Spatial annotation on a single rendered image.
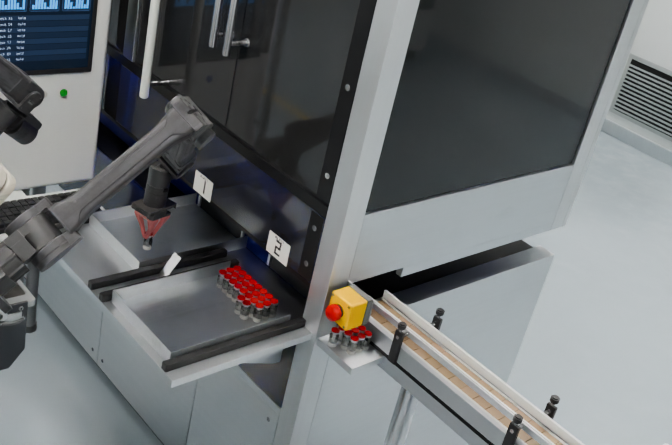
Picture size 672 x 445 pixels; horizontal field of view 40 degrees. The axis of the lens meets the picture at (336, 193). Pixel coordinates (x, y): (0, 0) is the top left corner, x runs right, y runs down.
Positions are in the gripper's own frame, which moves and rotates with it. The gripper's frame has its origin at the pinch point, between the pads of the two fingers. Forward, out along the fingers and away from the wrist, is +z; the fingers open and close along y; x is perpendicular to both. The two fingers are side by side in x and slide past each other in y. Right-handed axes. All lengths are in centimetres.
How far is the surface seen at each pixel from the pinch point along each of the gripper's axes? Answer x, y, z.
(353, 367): -63, 5, 6
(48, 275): 80, 48, 72
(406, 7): -49, 6, -77
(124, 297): -9.6, -16.5, 7.7
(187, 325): -26.5, -12.7, 7.7
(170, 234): 4.2, 14.6, 6.6
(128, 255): 1.3, -4.6, 5.5
